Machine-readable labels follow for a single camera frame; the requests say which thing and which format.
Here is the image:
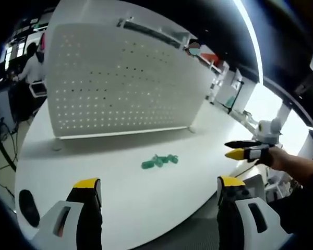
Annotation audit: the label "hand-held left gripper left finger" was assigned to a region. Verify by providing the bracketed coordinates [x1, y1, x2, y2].
[32, 178, 103, 250]

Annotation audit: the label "white perforated mounting plate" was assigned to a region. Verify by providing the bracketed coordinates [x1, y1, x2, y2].
[46, 18, 215, 151]

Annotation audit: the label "white framed screen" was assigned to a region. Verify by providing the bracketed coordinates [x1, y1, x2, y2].
[28, 81, 47, 98]

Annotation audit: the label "ceiling light strip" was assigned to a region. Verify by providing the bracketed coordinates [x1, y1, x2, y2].
[233, 0, 264, 85]

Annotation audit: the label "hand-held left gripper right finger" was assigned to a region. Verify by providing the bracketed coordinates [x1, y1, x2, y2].
[216, 176, 294, 250]

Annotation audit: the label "black stand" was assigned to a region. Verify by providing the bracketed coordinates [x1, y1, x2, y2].
[227, 80, 245, 114]

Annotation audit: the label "white box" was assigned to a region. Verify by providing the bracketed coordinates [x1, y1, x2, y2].
[242, 173, 267, 202]

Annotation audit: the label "white shelf unit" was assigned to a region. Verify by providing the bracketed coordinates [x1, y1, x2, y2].
[208, 59, 242, 105]

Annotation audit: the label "black oval pad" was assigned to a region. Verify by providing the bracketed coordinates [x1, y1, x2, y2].
[18, 189, 41, 228]

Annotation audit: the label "person's right hand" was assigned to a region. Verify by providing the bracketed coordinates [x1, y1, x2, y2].
[255, 146, 290, 170]

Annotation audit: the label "black cables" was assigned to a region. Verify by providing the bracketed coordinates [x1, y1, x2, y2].
[0, 121, 19, 173]

